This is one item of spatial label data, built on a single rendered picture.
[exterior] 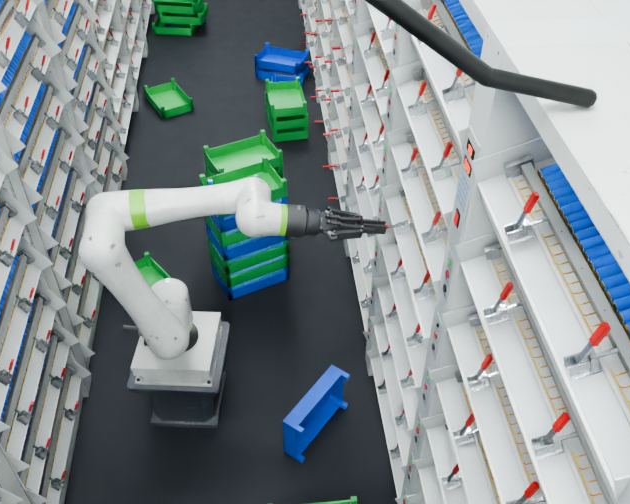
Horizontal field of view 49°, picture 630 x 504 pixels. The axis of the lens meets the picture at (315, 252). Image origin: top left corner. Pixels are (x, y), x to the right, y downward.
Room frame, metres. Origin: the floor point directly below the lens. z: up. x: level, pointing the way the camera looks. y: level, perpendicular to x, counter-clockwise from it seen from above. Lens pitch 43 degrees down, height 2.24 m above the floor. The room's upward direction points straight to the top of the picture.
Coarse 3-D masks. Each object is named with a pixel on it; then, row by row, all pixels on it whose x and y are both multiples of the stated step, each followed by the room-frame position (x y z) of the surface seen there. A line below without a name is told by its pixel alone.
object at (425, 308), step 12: (384, 192) 1.68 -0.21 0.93; (396, 192) 1.69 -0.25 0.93; (396, 204) 1.65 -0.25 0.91; (408, 204) 1.64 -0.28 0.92; (396, 216) 1.60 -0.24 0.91; (408, 240) 1.48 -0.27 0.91; (408, 252) 1.44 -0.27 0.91; (408, 264) 1.39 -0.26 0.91; (420, 264) 1.38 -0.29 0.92; (408, 276) 1.35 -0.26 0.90; (420, 276) 1.34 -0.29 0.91; (420, 300) 1.25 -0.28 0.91; (432, 300) 1.24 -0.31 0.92; (420, 312) 1.21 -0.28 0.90; (432, 312) 1.20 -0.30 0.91; (420, 324) 1.17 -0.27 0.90
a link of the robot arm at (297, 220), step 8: (288, 208) 1.50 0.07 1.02; (296, 208) 1.50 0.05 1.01; (304, 208) 1.51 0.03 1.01; (288, 216) 1.47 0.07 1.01; (296, 216) 1.48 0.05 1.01; (304, 216) 1.48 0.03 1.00; (288, 224) 1.46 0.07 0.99; (296, 224) 1.46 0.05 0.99; (304, 224) 1.46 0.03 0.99; (288, 232) 1.45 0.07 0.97; (296, 232) 1.46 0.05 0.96; (304, 232) 1.46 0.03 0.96
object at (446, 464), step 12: (432, 420) 0.99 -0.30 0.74; (444, 420) 0.99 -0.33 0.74; (432, 432) 0.98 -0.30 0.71; (444, 432) 0.97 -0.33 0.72; (432, 444) 0.95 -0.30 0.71; (444, 444) 0.94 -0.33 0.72; (444, 456) 0.91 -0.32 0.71; (444, 468) 0.88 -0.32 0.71; (456, 468) 0.83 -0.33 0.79; (444, 480) 0.84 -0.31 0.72; (456, 480) 0.83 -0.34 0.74; (444, 492) 0.82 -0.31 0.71; (456, 492) 0.81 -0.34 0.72
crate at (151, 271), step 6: (144, 258) 2.31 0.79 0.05; (150, 258) 2.31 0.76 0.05; (138, 264) 2.29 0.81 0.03; (144, 264) 2.31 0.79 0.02; (150, 264) 2.31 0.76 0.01; (156, 264) 2.27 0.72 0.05; (144, 270) 2.28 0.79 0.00; (150, 270) 2.28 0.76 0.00; (156, 270) 2.28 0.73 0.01; (162, 270) 2.23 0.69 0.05; (144, 276) 2.24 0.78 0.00; (150, 276) 2.24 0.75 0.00; (156, 276) 2.24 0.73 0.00; (162, 276) 2.24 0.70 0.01; (168, 276) 2.19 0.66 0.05; (150, 282) 2.20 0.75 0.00
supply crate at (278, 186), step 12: (264, 156) 2.40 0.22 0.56; (240, 168) 2.35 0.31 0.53; (252, 168) 2.38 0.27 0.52; (264, 168) 2.39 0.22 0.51; (204, 180) 2.26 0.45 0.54; (216, 180) 2.30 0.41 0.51; (228, 180) 2.32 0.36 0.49; (264, 180) 2.34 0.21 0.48; (276, 180) 2.32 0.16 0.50; (276, 192) 2.21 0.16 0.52
